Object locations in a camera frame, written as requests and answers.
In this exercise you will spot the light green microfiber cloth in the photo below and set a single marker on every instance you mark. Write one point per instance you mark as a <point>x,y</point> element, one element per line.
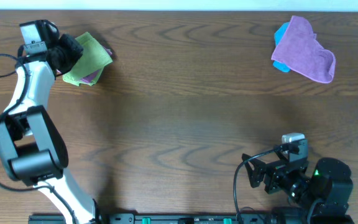
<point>87,39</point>

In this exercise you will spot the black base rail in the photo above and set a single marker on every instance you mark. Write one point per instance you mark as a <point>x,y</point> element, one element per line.
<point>130,218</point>

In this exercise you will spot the blue cloth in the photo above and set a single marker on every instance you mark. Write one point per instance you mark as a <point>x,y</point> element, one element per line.
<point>277,37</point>

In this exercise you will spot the folded green cloth under purple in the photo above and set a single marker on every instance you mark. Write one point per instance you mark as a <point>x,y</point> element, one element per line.
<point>90,79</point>

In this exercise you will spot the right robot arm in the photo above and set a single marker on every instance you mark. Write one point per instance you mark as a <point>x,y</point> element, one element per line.
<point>320,198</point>

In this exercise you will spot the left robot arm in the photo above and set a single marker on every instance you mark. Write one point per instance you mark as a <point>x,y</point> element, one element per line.
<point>31,148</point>

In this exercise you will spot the large purple cloth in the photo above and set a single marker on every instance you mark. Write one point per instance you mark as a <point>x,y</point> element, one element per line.
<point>302,53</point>

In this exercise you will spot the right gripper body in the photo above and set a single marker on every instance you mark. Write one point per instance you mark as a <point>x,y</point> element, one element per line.
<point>278,180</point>

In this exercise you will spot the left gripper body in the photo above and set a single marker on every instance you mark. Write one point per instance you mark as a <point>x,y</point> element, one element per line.
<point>72,47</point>

